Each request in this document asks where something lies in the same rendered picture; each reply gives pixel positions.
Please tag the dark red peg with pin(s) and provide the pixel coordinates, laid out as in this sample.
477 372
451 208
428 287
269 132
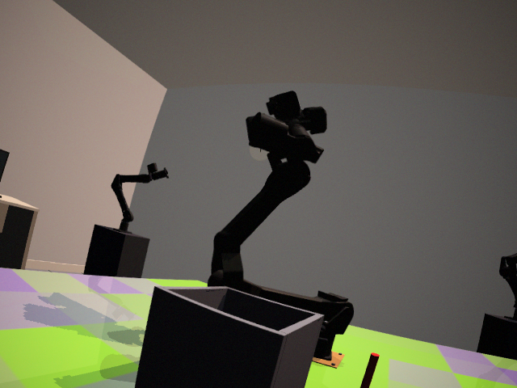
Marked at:
370 370

